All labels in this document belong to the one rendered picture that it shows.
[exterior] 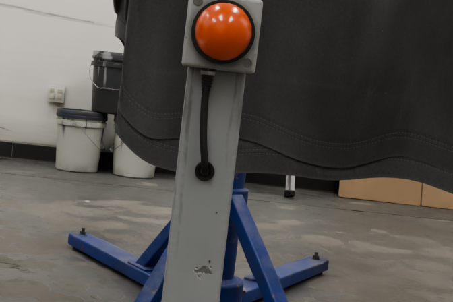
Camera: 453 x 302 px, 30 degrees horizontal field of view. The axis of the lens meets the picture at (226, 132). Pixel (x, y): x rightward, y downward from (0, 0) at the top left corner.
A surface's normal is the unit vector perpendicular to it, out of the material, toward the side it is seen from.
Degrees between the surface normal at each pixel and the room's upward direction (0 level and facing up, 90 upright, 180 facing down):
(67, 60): 90
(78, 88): 90
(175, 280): 90
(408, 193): 75
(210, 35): 99
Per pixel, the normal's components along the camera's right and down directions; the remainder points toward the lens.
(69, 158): -0.20, 0.09
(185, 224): 0.06, 0.06
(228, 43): 0.14, 0.54
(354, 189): 0.09, -0.19
